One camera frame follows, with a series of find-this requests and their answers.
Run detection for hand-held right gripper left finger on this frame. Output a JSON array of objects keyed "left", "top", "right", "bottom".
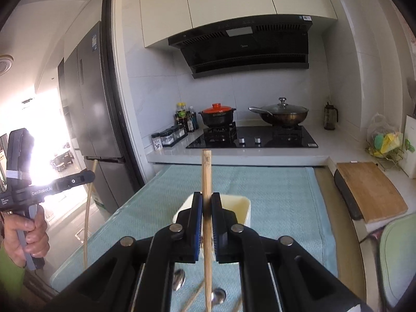
[{"left": 42, "top": 191, "right": 204, "bottom": 312}]

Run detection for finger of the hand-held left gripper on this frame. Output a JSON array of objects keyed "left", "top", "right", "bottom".
[{"left": 52, "top": 170, "right": 96, "bottom": 193}]

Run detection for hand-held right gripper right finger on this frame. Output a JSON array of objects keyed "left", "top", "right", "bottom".
[{"left": 211, "top": 192, "right": 374, "bottom": 312}]

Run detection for white utensil holder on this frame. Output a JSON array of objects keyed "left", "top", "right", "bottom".
[{"left": 172, "top": 193, "right": 251, "bottom": 264}]

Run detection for small steel spoon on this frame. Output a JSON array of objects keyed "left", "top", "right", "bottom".
[{"left": 211, "top": 288, "right": 227, "bottom": 308}]

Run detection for person's left hand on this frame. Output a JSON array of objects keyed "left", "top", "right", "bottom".
[{"left": 2, "top": 206, "right": 51, "bottom": 269}]

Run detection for dark dining furniture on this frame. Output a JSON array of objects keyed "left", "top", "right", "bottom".
[{"left": 50, "top": 149, "right": 73, "bottom": 173}]

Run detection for large steel spoon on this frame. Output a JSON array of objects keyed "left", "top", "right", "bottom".
[{"left": 172, "top": 268, "right": 186, "bottom": 292}]

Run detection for teal woven placemat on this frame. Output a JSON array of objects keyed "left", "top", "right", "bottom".
[{"left": 50, "top": 164, "right": 339, "bottom": 312}]

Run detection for grey steel refrigerator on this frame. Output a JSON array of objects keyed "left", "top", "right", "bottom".
[{"left": 58, "top": 21, "right": 127, "bottom": 213}]

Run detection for round ceiling light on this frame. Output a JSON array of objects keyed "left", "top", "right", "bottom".
[{"left": 0, "top": 55, "right": 14, "bottom": 76}]

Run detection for black clay pot red lid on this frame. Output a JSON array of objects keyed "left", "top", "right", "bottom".
[{"left": 198, "top": 103, "right": 238, "bottom": 128}]

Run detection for black glass gas stove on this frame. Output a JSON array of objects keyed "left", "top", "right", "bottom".
[{"left": 185, "top": 122, "right": 319, "bottom": 150}]

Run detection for white cap sauce bottle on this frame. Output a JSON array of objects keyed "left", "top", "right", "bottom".
[{"left": 188, "top": 106, "right": 199, "bottom": 131}]

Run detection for yellow cap sauce bottle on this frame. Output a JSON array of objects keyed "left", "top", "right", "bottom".
[{"left": 175, "top": 102, "right": 190, "bottom": 127}]

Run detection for wok with glass lid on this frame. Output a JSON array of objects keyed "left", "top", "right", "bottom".
[{"left": 249, "top": 97, "right": 310, "bottom": 128}]

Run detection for wooden cutting board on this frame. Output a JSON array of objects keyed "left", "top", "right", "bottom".
[{"left": 336, "top": 161, "right": 409, "bottom": 224}]

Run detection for dark water bottle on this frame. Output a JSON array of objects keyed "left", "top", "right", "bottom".
[{"left": 324, "top": 102, "right": 339, "bottom": 131}]

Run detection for black range hood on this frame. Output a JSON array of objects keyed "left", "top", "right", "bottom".
[{"left": 167, "top": 15, "right": 314, "bottom": 79}]

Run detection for green chair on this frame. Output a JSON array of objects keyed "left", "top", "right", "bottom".
[{"left": 359, "top": 213, "right": 416, "bottom": 312}]

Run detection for white box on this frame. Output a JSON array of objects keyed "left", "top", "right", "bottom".
[{"left": 403, "top": 114, "right": 416, "bottom": 179}]

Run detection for black door frame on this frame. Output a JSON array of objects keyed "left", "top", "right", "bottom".
[{"left": 23, "top": 0, "right": 145, "bottom": 189}]

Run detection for wire dish rack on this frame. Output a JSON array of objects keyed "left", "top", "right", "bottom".
[{"left": 366, "top": 146, "right": 404, "bottom": 172}]

